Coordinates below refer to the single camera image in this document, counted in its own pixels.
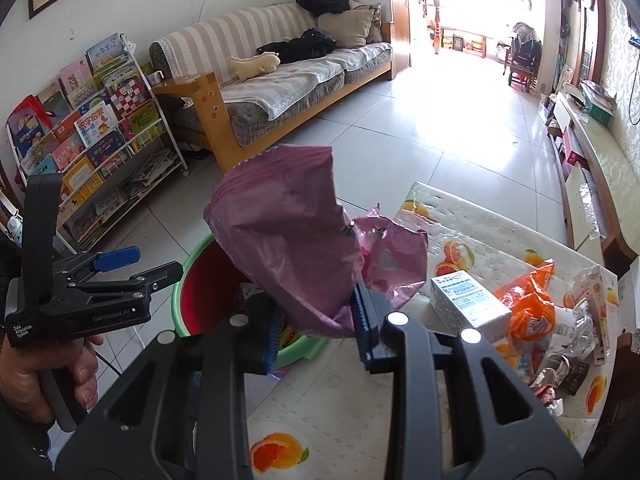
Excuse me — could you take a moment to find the striped wooden-frame sofa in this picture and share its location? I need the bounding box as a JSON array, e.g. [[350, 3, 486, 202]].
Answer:
[[149, 0, 396, 171]]

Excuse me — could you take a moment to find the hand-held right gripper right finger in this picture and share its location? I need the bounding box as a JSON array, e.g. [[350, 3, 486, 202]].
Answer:
[[350, 280, 586, 480]]

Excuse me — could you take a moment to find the black jacket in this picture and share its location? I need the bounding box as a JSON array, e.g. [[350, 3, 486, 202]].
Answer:
[[256, 28, 338, 63]]

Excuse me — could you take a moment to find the row of children's books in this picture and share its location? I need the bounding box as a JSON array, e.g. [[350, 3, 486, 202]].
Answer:
[[7, 32, 173, 246]]

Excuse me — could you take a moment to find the white wire book rack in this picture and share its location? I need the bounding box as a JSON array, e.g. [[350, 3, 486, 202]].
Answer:
[[7, 35, 191, 256]]

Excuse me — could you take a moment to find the wooden chair with dark clothes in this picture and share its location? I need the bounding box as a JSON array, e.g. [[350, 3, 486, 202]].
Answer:
[[507, 22, 543, 93]]

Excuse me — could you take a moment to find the small black packet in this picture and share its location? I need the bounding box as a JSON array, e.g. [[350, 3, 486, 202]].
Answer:
[[555, 360, 593, 396]]

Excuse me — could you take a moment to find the orange snack packet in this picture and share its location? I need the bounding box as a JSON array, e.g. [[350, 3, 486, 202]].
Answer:
[[492, 259, 557, 361]]

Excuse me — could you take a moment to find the wooden post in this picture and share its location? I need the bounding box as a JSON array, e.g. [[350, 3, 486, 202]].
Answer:
[[432, 0, 445, 54]]

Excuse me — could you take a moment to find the person's left hand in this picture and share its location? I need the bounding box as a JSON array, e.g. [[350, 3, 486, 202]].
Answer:
[[0, 332, 106, 423]]

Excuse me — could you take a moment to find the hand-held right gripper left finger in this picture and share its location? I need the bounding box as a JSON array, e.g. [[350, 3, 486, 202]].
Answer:
[[50, 292, 288, 480]]

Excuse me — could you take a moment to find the patterned brown pillow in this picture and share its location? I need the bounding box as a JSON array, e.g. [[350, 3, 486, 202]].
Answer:
[[350, 1, 383, 45]]

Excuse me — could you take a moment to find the green box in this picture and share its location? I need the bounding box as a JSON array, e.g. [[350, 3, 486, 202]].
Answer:
[[580, 80, 618, 126]]

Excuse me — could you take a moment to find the beige pillow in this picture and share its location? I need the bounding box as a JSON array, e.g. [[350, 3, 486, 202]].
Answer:
[[317, 8, 375, 49]]

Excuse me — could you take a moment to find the white medicine box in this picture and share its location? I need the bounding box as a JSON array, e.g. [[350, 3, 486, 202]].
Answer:
[[425, 270, 513, 345]]

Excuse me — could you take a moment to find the cream plush toy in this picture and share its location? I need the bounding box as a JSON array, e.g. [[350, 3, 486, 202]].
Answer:
[[226, 51, 282, 82]]

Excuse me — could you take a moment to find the long beige cabinet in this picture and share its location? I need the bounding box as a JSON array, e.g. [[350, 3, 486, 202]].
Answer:
[[545, 80, 640, 261]]

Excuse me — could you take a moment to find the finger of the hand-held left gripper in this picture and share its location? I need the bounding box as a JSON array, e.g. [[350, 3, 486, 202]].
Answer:
[[57, 246, 142, 281], [75, 261, 185, 297]]

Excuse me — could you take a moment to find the pink plastic bag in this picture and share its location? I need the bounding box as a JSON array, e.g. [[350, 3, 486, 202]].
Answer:
[[350, 204, 430, 311]]

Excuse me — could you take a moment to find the wooden door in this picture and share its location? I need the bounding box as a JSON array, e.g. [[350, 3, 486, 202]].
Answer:
[[386, 0, 413, 80]]

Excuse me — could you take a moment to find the low wooden shelf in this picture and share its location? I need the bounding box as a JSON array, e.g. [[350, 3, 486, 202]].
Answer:
[[442, 27, 488, 56]]

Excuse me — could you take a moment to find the small white drink carton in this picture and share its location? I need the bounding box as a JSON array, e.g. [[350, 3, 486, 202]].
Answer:
[[570, 264, 621, 366]]

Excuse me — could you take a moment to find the green and red plastic basin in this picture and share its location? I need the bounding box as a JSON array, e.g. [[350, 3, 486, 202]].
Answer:
[[171, 232, 331, 371]]

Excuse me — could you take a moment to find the crumpled pink silver wrapper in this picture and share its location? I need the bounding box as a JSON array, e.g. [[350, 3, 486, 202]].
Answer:
[[530, 367, 566, 416]]

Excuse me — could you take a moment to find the fruit-print tablecloth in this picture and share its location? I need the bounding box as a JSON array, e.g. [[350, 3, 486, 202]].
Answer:
[[240, 181, 621, 480]]

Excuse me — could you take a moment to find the clear plastic wrapper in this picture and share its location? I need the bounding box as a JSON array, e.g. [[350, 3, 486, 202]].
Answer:
[[577, 182, 608, 241]]

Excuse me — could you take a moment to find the purple snack bag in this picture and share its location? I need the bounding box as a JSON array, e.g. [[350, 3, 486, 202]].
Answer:
[[204, 145, 366, 339]]

